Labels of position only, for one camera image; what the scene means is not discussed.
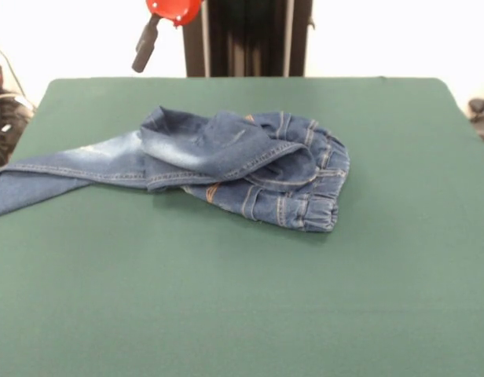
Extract blue denim jeans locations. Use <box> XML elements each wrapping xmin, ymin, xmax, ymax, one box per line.
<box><xmin>0</xmin><ymin>104</ymin><xmax>351</xmax><ymax>233</ymax></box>

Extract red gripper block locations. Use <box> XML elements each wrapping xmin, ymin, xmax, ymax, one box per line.
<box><xmin>131</xmin><ymin>0</ymin><xmax>199</xmax><ymax>74</ymax></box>

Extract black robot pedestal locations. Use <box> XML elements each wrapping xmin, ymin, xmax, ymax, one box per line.
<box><xmin>181</xmin><ymin>0</ymin><xmax>317</xmax><ymax>78</ymax></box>

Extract dark green table cloth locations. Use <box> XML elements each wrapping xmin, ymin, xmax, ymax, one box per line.
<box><xmin>0</xmin><ymin>76</ymin><xmax>484</xmax><ymax>377</ymax></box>

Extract grey chair base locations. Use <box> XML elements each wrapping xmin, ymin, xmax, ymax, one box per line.
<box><xmin>467</xmin><ymin>74</ymin><xmax>484</xmax><ymax>154</ymax></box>

